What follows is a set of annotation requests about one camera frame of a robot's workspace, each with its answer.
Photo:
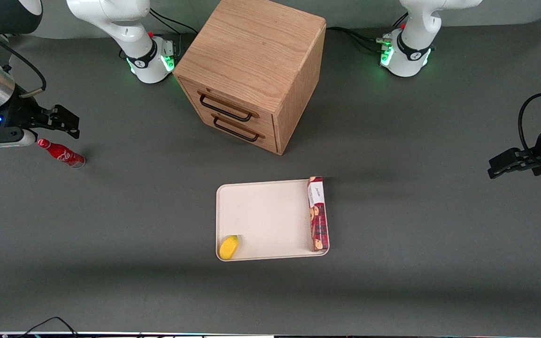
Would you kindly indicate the red coke bottle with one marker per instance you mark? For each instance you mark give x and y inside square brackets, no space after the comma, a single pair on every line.
[61,153]

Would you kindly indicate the red cookie box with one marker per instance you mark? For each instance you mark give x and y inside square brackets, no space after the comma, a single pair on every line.
[319,220]

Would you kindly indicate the yellow toy lemon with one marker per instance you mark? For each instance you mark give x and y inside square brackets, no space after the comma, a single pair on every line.
[228,247]

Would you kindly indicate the beige plastic tray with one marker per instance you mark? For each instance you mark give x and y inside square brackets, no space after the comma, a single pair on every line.
[268,218]

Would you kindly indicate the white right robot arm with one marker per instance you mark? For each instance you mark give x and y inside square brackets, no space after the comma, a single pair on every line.
[125,23]

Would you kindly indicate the wooden drawer cabinet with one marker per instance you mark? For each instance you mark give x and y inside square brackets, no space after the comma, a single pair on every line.
[251,56]

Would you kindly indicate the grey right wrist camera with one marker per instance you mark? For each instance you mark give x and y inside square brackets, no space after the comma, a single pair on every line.
[3,137]

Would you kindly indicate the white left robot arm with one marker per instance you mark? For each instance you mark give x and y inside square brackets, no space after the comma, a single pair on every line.
[413,42]

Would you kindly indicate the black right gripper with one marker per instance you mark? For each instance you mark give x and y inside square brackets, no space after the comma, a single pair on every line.
[16,111]

